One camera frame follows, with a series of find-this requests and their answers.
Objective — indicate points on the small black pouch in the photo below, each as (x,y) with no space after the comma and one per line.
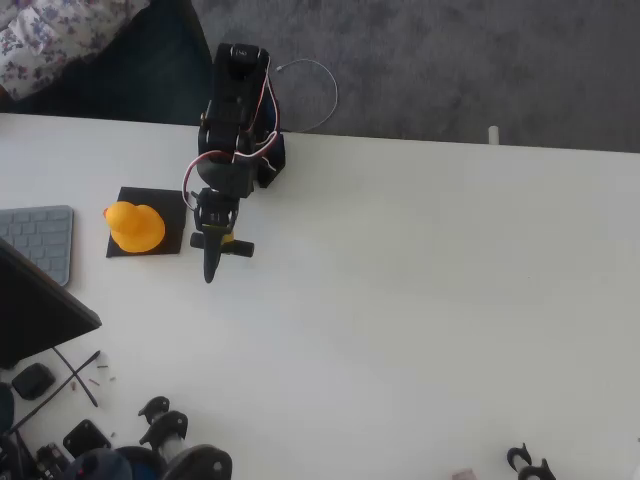
(33,381)

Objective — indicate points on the small white post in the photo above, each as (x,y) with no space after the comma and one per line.
(493,136)

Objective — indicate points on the black circuit board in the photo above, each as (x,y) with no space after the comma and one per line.
(50,459)

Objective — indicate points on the yellow rubber duck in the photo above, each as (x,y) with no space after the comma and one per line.
(135,227)

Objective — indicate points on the black flat screen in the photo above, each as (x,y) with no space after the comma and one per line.
(35,315)

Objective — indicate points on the black square mounting plate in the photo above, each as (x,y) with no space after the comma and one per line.
(86,439)

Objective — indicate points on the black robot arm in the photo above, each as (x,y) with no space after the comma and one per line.
(230,115)

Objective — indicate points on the black bar camera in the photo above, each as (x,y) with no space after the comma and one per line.
(242,248)

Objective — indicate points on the yellow tape piece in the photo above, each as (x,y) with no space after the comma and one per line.
(228,237)

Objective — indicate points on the dark navy round object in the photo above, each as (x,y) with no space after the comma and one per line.
(100,467)

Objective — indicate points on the grey keyboard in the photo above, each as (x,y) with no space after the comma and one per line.
(40,230)

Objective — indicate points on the black square mat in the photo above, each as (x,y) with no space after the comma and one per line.
(172,200)

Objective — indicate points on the white floral shirt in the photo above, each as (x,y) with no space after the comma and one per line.
(50,40)

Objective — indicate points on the small brass knob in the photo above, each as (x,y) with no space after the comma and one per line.
(202,118)

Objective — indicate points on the dark blue trousers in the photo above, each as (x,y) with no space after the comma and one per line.
(150,75)

